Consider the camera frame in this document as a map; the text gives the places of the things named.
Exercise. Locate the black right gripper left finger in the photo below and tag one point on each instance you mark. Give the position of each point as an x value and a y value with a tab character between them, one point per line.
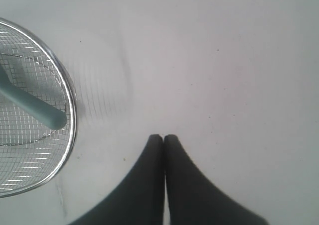
139	198

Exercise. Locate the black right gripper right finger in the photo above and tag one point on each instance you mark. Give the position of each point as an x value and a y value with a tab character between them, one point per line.
193	199

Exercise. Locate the teal handled vegetable peeler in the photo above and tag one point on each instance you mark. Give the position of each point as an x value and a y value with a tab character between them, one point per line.
45	113

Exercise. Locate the oval steel mesh basket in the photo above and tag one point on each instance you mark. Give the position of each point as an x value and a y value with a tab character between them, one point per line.
31	153

